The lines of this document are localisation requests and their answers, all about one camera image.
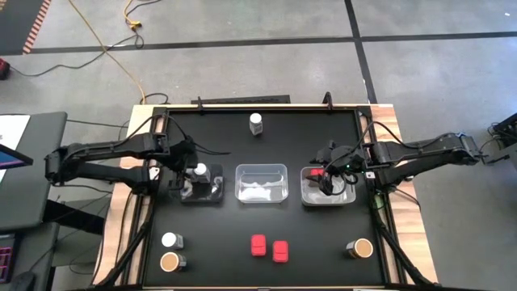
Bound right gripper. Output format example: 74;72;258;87
305;139;367;198

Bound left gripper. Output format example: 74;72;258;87
167;136;200;192

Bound white-lid spice jar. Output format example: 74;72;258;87
161;232;185;251
249;112;264;137
192;162;212;185

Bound gold-lid spice jar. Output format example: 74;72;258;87
159;251;187;273
346;238;374;259

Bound white plastic bin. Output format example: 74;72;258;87
301;165;358;206

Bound smoky dark transparent bin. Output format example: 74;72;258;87
179;163;225;203

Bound clear plastic bin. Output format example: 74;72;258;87
234;162;290;205

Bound grey desk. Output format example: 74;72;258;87
0;112;69;234

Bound tablet with lit screen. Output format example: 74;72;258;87
0;143;34;171

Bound white paper sheet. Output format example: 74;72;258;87
0;114;32;150

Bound black computer mouse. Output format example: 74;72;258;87
10;270;37;291

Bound backlit keyboard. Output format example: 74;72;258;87
0;234;17;284

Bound black mat orange stripes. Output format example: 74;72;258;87
0;0;53;56

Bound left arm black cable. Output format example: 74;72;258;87
120;112;232;157

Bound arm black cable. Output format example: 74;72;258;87
120;112;232;157
321;120;409;197

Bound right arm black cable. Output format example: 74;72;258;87
321;120;409;197

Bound black cable loop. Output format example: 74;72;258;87
139;92;170;106

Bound long yellow extension cord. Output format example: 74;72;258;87
67;0;146;105

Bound black floor cable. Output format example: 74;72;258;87
7;23;145;78

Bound yellow cord with plug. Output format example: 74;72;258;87
122;0;143;30

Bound black equipment with cables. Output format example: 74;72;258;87
480;112;517;167

